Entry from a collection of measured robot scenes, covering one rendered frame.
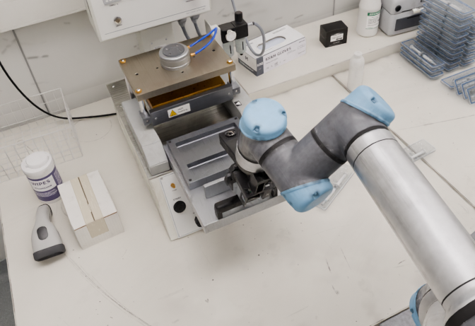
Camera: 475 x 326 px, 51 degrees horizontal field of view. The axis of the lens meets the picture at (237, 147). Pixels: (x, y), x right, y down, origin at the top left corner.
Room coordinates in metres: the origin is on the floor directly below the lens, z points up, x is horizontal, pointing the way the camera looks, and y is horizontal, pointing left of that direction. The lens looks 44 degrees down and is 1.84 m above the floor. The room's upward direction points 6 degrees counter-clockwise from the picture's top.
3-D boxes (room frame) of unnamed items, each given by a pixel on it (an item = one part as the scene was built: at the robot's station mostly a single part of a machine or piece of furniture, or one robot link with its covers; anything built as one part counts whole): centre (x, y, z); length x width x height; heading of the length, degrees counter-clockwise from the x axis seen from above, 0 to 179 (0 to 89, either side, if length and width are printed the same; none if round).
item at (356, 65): (1.39, -0.43, 0.82); 0.05 x 0.05 x 0.14
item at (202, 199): (0.85, 0.04, 0.97); 0.30 x 0.22 x 0.08; 21
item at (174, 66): (1.15, 0.13, 1.08); 0.31 x 0.24 x 0.13; 111
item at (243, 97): (1.09, -0.01, 0.97); 0.26 x 0.05 x 0.07; 21
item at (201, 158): (0.89, 0.06, 0.98); 0.20 x 0.17 x 0.03; 111
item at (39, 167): (1.02, 0.57, 0.83); 0.09 x 0.09 x 0.15
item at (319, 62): (1.64, -0.39, 0.77); 0.84 x 0.30 x 0.04; 111
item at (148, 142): (1.00, 0.25, 0.97); 0.25 x 0.05 x 0.07; 21
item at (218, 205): (0.72, -0.01, 0.99); 0.15 x 0.02 x 0.04; 111
